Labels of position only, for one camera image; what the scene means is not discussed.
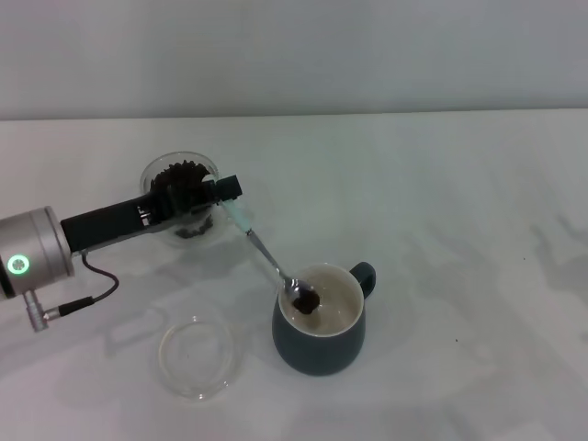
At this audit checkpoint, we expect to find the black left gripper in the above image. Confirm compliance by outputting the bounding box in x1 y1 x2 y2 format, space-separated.
60 174 244 254

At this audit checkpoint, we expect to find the metal spoon with blue handle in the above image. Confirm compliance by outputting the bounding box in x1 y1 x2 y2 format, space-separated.
219 198 322 318

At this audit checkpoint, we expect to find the clear round glass saucer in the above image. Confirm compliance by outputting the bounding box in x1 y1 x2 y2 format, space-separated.
157 314 244 402

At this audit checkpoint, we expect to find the coffee beans heap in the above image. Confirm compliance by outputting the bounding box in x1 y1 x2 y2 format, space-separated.
149 159 216 241

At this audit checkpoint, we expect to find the clear double-walled glass cup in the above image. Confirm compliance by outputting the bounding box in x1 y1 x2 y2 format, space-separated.
139 150 256 250

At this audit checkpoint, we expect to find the dark teal ceramic mug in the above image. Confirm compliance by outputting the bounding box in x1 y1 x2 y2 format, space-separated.
270 261 379 379

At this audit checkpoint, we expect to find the dark cable with metal plug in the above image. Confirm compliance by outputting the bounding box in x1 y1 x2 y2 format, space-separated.
24 251 122 332

